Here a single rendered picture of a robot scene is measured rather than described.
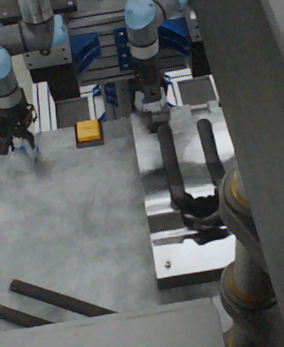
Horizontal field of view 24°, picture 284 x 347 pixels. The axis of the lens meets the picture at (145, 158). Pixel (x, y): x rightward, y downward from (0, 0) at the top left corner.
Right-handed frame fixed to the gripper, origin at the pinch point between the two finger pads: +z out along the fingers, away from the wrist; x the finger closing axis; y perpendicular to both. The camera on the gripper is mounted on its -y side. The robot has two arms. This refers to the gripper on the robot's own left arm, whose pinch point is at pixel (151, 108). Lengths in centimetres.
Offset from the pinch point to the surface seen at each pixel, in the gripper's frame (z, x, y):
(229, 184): -70, -4, -81
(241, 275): -50, -6, -84
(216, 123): -4.4, -16.2, -13.5
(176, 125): -4.4, -5.4, -11.8
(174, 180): -5.6, -1.9, -30.9
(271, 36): -115, -1, -104
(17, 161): 0.3, 38.9, -11.5
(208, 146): -3.3, -12.6, -20.0
